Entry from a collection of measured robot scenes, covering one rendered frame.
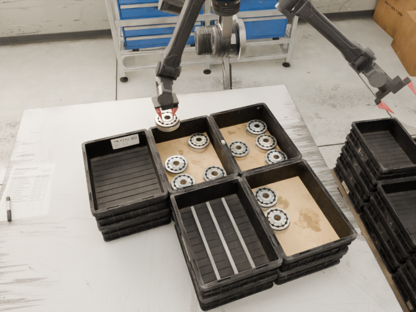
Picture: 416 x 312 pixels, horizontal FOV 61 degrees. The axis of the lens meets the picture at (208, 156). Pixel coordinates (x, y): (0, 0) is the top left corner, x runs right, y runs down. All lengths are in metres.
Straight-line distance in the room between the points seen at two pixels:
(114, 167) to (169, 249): 0.45
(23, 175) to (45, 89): 1.87
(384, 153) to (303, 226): 1.05
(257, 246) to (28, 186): 1.12
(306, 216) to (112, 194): 0.81
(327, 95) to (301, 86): 0.25
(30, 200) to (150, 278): 0.70
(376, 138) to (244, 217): 1.26
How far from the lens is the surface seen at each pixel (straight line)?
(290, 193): 1.55
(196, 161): 1.62
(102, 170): 1.65
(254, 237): 1.41
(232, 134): 1.75
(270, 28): 3.56
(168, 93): 1.31
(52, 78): 3.84
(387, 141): 2.47
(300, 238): 1.44
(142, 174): 1.60
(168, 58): 1.30
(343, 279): 1.56
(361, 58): 1.43
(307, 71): 3.80
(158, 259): 1.51
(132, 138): 1.66
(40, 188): 1.86
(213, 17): 3.31
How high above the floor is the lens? 2.05
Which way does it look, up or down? 48 degrees down
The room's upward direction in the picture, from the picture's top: 1 degrees clockwise
